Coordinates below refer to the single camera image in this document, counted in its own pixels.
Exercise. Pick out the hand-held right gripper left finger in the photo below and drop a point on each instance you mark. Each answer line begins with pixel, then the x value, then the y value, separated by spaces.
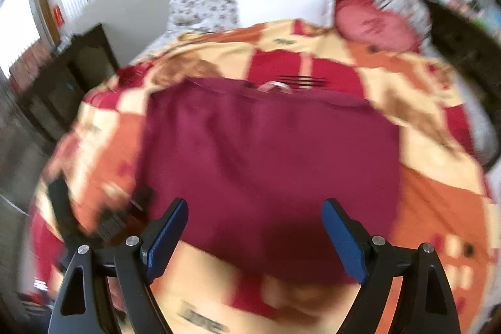
pixel 168 236

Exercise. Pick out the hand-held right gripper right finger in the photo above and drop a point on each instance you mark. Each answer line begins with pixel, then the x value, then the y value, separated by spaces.
pixel 344 240

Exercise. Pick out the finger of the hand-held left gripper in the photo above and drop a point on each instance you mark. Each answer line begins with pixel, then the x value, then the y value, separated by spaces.
pixel 143 199

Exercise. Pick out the maroon sweater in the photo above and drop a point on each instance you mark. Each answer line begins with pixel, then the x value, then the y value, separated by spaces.
pixel 266 162

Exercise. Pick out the red orange printed blanket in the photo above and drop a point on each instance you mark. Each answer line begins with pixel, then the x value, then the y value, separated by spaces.
pixel 430 181

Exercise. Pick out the dark wooden cabinet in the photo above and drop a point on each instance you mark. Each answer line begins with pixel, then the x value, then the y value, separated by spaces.
pixel 74 83

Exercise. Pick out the bright window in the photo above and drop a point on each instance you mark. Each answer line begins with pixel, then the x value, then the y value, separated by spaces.
pixel 17 28

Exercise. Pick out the red embroidered pillow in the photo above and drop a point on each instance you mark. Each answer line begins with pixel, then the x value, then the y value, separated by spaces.
pixel 372 23

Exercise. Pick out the dark carved wooden headboard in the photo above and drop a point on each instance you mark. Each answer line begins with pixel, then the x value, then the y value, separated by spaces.
pixel 465 52

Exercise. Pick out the white pillow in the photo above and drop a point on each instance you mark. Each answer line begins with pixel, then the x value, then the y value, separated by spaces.
pixel 285 5

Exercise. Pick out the red wall sign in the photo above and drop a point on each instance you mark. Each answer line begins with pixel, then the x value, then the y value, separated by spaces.
pixel 58 15

